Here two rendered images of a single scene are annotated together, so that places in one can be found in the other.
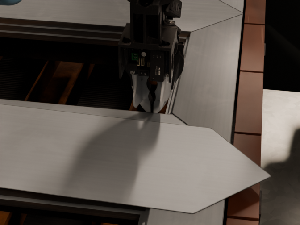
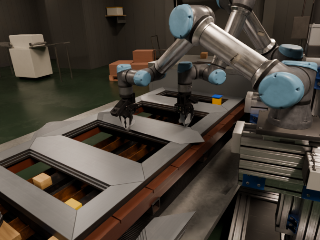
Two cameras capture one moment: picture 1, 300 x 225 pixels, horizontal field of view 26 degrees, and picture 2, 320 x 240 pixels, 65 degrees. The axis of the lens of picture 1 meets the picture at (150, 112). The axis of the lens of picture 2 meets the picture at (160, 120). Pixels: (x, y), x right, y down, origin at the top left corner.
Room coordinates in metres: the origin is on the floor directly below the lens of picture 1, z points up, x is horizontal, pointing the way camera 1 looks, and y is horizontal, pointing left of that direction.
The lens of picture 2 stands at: (-0.44, -0.45, 1.42)
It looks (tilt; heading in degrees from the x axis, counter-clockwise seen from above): 22 degrees down; 26
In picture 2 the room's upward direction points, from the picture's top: 2 degrees counter-clockwise
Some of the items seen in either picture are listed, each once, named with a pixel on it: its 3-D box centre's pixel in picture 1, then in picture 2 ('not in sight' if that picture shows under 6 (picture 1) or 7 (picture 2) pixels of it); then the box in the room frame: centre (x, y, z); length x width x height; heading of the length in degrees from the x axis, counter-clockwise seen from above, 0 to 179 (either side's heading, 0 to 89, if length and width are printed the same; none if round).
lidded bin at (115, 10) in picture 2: not in sight; (115, 11); (7.22, 4.87, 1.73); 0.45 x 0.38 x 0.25; 92
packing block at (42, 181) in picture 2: not in sight; (42, 181); (0.14, 0.41, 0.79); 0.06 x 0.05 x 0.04; 81
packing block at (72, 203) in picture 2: not in sight; (71, 208); (0.06, 0.17, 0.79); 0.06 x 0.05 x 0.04; 81
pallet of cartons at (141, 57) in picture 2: not in sight; (133, 65); (5.21, 3.05, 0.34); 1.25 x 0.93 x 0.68; 94
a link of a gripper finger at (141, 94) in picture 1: (139, 93); (182, 119); (0.78, 0.01, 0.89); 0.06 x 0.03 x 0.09; 171
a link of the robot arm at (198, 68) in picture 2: not in sight; (204, 72); (0.84, -0.09, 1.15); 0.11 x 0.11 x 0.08; 44
